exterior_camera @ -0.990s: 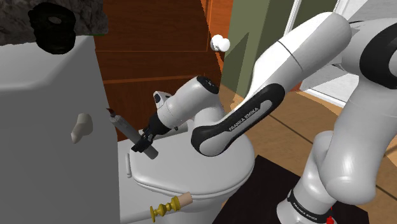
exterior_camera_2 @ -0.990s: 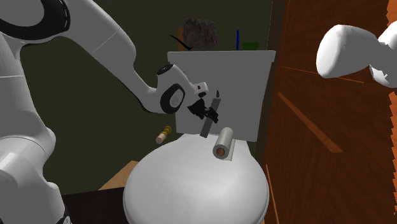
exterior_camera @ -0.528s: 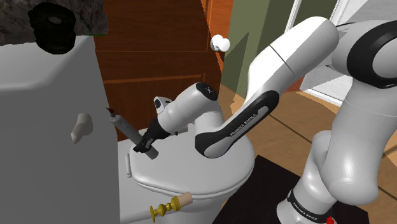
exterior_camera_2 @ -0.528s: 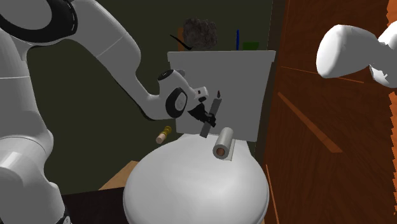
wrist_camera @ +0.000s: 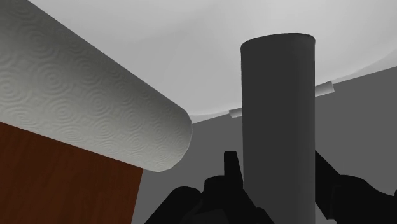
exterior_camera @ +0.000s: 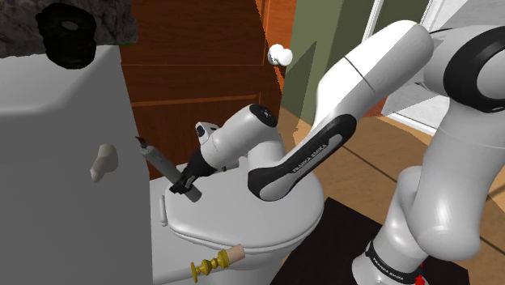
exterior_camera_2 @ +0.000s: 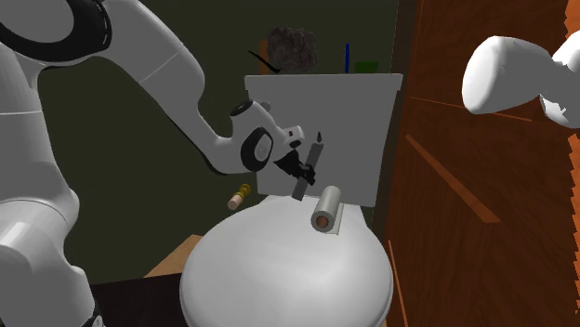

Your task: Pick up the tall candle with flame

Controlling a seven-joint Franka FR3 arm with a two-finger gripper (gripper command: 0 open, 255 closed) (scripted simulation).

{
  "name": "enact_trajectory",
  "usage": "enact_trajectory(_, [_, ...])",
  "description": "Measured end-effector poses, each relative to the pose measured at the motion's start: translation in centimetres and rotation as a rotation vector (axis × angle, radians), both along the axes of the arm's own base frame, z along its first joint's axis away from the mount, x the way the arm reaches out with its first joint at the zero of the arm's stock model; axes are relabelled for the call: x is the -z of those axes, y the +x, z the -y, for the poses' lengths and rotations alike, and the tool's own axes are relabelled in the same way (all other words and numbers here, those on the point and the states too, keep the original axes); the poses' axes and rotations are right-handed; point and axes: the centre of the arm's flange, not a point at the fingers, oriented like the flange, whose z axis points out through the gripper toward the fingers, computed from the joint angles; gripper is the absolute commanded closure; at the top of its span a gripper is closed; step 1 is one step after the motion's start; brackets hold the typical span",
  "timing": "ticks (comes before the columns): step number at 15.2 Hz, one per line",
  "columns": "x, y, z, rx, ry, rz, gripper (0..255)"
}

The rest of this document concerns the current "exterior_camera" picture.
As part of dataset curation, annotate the beige candle in brass holder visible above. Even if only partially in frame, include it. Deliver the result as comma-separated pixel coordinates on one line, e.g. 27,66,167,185
190,243,246,283

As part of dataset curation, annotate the grey candle with red wick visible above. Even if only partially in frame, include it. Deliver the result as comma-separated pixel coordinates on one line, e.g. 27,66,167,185
135,135,203,204

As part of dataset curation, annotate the grey toilet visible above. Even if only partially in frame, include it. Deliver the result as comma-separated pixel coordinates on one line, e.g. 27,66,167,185
0,43,325,285

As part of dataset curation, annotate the dark grey mottled block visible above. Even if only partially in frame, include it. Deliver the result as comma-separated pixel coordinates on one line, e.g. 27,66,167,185
0,0,138,59

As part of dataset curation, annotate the brown wooden door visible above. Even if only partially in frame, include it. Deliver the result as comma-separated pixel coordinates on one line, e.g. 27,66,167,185
118,0,298,181

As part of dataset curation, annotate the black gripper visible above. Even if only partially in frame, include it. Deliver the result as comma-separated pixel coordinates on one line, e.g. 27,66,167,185
168,148,218,196

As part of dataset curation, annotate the black robot stand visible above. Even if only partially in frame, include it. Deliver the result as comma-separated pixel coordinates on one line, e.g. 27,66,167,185
269,197,470,285

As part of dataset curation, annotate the white-framed glass door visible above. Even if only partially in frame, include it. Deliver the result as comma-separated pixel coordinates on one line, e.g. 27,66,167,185
362,0,452,136

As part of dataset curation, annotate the black ring-shaped roll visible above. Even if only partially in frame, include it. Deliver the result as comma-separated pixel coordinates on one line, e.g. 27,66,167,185
35,2,98,70

